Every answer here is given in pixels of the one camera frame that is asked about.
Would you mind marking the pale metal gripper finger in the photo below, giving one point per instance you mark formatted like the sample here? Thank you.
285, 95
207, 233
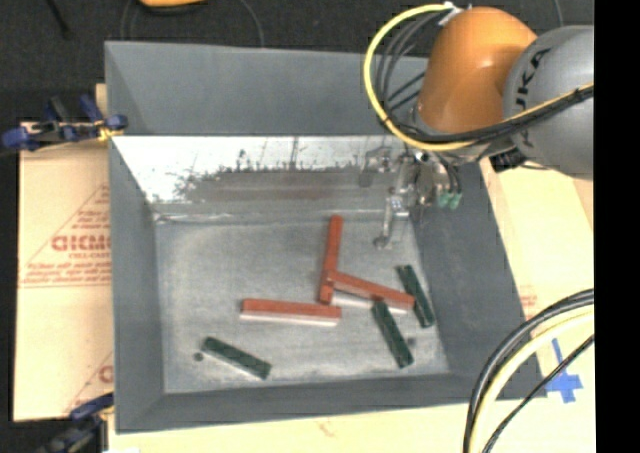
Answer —
395, 209
375, 163

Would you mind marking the red-brown flat block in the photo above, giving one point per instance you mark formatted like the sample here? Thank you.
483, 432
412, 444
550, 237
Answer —
290, 310
332, 256
367, 288

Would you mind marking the dark green flat block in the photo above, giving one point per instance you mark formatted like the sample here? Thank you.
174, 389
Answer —
416, 295
236, 357
392, 334

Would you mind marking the grey metal bin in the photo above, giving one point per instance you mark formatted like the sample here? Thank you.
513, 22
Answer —
250, 261

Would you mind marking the brown cardboard board red print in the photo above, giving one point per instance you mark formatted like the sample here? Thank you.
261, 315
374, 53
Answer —
60, 291

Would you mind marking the black cylinder on white bracket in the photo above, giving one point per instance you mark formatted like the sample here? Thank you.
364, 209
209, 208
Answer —
506, 160

